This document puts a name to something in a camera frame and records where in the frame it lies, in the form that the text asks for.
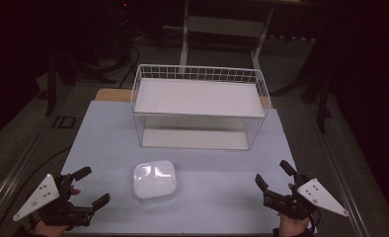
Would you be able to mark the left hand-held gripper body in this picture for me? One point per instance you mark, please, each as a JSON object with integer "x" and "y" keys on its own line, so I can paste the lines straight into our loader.
{"x": 47, "y": 197}

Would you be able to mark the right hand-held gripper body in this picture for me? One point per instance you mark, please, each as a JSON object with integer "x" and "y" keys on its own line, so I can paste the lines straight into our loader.
{"x": 301, "y": 200}

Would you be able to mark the white square plastic container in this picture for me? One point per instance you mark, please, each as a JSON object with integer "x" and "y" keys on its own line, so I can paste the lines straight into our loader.
{"x": 154, "y": 178}

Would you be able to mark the person's right hand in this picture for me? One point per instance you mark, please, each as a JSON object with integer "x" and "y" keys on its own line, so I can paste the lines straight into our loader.
{"x": 293, "y": 225}

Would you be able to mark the person's left hand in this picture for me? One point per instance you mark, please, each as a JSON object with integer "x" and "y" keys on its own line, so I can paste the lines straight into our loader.
{"x": 52, "y": 226}

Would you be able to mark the light blue table mat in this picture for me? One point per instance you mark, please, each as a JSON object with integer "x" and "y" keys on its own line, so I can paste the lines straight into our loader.
{"x": 116, "y": 158}

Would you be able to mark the black floor socket box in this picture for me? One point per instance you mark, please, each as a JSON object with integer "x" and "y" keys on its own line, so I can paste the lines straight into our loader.
{"x": 64, "y": 121}

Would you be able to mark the black metal stand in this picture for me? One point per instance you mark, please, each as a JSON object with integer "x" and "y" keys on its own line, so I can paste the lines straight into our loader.
{"x": 322, "y": 95}
{"x": 56, "y": 79}

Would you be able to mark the white metal stand frame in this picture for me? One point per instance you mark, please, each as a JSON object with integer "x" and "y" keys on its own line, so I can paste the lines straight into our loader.
{"x": 222, "y": 26}

